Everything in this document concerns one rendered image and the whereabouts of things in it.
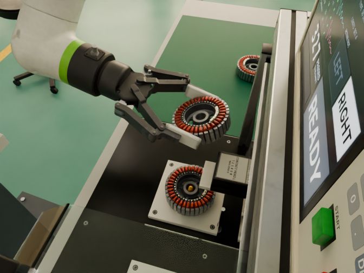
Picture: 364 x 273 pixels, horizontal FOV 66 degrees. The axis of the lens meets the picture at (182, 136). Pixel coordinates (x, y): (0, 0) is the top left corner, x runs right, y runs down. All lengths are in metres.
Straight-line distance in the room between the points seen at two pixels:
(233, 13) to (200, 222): 0.97
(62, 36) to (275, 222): 0.49
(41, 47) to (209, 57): 0.62
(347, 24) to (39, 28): 0.49
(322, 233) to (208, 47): 0.96
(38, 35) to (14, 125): 1.53
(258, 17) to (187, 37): 0.34
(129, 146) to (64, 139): 1.16
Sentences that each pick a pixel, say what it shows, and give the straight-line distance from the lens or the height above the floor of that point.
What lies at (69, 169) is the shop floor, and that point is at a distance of 1.72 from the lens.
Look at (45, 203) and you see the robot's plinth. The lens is 1.64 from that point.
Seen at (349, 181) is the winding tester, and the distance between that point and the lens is 0.19.
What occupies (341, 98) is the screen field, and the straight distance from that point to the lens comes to 0.22.
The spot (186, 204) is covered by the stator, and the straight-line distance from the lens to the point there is 0.59.
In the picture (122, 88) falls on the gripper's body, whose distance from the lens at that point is 0.55.
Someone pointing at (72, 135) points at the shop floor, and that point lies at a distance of 1.87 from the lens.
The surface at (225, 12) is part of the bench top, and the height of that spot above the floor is 0.75.
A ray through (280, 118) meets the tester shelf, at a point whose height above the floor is 1.12.
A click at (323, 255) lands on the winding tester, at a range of 0.20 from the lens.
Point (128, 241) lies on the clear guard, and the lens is 0.31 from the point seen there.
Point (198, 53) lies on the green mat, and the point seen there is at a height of 0.75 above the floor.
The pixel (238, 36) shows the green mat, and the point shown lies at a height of 0.75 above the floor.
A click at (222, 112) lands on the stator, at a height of 0.97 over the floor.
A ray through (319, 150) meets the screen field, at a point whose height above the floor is 1.18.
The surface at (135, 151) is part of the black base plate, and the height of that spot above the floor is 0.77.
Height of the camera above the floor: 1.35
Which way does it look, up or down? 51 degrees down
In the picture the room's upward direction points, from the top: straight up
